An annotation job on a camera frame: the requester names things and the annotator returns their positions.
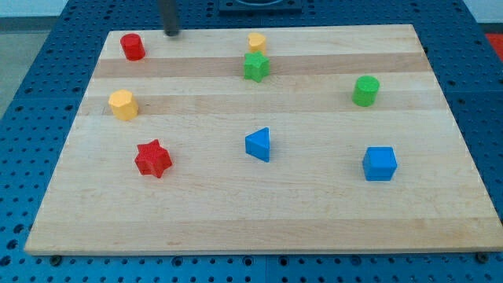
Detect red cylinder block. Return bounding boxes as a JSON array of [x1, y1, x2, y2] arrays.
[[119, 33, 146, 61]]

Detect blue triangle block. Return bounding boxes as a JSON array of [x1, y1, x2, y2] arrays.
[[244, 127, 270, 163]]

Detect wooden board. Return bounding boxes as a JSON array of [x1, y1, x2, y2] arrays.
[[25, 24, 502, 255]]

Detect green star block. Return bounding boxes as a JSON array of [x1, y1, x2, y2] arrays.
[[243, 51, 270, 83]]

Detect yellow heart block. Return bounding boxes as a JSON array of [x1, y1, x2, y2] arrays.
[[248, 32, 267, 55]]

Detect red star block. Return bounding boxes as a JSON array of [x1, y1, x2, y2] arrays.
[[134, 139, 173, 178]]

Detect green cylinder block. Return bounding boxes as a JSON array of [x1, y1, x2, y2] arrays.
[[352, 75, 380, 107]]

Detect blue cube block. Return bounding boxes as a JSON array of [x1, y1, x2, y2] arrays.
[[362, 146, 398, 182]]

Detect yellow hexagon block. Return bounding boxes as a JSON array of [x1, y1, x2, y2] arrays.
[[108, 90, 139, 121]]

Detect black pusher rod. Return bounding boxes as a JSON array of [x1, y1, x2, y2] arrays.
[[157, 0, 180, 37]]

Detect red object at edge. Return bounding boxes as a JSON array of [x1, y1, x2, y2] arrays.
[[486, 33, 503, 61]]

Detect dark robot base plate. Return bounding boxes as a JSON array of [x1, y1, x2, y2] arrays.
[[217, 0, 304, 14]]

